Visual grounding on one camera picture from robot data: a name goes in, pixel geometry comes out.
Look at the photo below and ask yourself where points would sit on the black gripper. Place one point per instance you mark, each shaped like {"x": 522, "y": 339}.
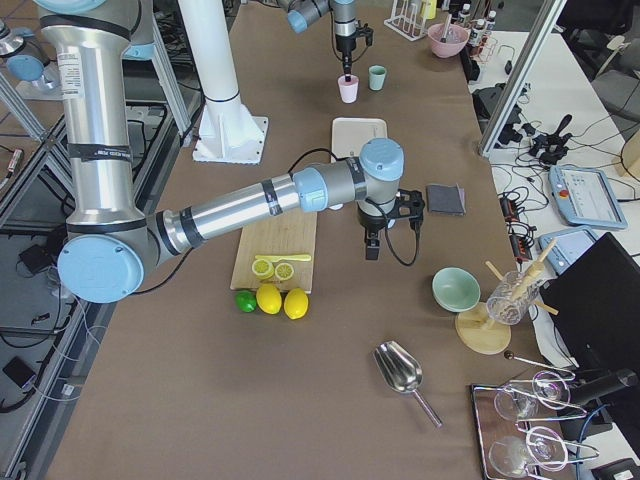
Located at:
{"x": 370, "y": 220}
{"x": 344, "y": 44}

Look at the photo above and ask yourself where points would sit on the pink cup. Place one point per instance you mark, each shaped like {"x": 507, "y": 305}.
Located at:
{"x": 348, "y": 88}

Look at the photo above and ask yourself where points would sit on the green cup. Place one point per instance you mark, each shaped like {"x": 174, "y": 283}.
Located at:
{"x": 376, "y": 77}

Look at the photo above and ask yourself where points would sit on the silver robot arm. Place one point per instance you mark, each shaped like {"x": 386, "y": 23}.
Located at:
{"x": 302, "y": 14}
{"x": 112, "y": 246}

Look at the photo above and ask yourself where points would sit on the cream rectangular tray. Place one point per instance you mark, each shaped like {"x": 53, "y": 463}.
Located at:
{"x": 349, "y": 135}

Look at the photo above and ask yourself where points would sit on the wine glass rack tray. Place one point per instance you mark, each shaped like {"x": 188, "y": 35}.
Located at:
{"x": 518, "y": 429}

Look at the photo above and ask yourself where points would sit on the bamboo cutting board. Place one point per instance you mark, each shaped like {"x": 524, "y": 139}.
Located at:
{"x": 293, "y": 232}

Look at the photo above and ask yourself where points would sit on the grey folded cloth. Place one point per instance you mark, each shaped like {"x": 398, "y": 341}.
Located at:
{"x": 444, "y": 199}

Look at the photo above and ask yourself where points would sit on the lemon half right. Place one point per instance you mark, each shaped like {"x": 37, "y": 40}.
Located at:
{"x": 284, "y": 271}

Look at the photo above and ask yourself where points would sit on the lemon half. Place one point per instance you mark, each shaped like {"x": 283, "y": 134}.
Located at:
{"x": 262, "y": 269}
{"x": 284, "y": 271}

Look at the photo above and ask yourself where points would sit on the mint green bowl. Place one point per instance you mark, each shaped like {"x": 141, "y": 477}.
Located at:
{"x": 455, "y": 289}

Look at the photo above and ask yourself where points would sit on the yellow lemon right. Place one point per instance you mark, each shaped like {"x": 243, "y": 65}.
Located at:
{"x": 296, "y": 304}

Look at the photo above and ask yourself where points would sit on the yellow lemon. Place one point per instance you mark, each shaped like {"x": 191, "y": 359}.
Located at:
{"x": 269, "y": 299}
{"x": 296, "y": 304}

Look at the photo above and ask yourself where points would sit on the pink mixing bowl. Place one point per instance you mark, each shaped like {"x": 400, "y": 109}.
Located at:
{"x": 456, "y": 39}

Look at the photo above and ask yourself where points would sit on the yellow plastic knife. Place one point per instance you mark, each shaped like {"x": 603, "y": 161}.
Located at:
{"x": 280, "y": 258}

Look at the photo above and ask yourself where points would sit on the lemon half left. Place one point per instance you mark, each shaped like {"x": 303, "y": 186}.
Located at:
{"x": 262, "y": 269}

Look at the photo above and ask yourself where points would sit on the yellow lemon left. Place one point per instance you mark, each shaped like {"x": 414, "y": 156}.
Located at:
{"x": 269, "y": 299}

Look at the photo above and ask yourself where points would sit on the metal scoop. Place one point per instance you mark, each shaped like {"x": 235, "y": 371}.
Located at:
{"x": 403, "y": 374}

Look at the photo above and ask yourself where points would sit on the wooden cup stand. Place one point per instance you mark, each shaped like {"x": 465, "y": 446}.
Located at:
{"x": 484, "y": 335}

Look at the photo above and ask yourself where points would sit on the green lime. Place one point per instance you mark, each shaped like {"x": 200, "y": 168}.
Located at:
{"x": 246, "y": 301}

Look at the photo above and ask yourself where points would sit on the clear glass mug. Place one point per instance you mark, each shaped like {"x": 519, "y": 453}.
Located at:
{"x": 509, "y": 302}

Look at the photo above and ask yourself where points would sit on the blue teach pendant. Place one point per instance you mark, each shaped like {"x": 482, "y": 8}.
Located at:
{"x": 571, "y": 243}
{"x": 585, "y": 197}

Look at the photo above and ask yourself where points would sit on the upper wine glass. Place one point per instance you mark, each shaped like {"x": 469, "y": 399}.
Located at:
{"x": 522, "y": 400}

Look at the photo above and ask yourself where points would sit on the black monitor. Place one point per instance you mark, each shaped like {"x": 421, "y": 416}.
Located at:
{"x": 597, "y": 299}

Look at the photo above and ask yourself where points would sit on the lower wine glass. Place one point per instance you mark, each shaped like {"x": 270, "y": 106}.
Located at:
{"x": 540, "y": 450}

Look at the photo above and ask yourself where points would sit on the white wire rack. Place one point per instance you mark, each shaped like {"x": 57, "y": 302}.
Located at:
{"x": 409, "y": 18}

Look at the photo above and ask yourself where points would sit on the copper wire bottle holder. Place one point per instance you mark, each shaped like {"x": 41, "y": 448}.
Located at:
{"x": 483, "y": 52}

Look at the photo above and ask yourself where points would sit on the aluminium frame post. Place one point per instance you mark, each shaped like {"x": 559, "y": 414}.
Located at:
{"x": 541, "y": 29}

